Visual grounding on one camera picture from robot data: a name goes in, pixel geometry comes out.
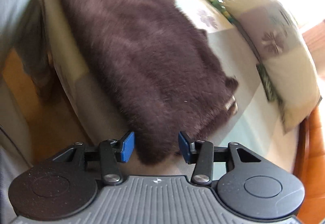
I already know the dark brown fuzzy sweater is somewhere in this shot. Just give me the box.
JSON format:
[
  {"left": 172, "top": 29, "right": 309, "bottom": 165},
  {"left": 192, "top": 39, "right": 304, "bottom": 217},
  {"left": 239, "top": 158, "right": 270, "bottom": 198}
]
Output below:
[{"left": 61, "top": 0, "right": 238, "bottom": 164}]

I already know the orange wooden headboard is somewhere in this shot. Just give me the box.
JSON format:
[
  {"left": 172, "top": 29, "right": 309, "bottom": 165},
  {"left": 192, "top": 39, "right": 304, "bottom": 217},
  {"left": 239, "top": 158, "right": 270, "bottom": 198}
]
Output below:
[{"left": 298, "top": 21, "right": 324, "bottom": 223}]

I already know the dark green patterned box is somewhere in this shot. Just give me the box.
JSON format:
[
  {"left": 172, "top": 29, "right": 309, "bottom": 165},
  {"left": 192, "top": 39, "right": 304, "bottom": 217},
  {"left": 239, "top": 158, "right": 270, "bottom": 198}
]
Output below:
[{"left": 256, "top": 63, "right": 282, "bottom": 104}]

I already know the cream patchwork pillow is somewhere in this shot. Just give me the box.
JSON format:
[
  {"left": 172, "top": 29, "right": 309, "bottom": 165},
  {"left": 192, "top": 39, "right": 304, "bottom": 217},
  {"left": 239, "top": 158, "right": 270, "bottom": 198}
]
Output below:
[{"left": 225, "top": 0, "right": 321, "bottom": 132}]

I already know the grey trouser leg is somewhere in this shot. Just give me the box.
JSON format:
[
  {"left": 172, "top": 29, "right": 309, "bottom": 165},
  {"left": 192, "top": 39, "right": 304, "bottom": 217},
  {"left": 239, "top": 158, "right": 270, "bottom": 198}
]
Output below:
[{"left": 1, "top": 0, "right": 53, "bottom": 101}]

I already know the green toothpaste tube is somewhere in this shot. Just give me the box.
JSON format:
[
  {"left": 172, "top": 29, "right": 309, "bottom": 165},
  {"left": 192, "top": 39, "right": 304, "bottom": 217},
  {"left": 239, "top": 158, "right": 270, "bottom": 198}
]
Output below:
[{"left": 215, "top": 2, "right": 235, "bottom": 24}]

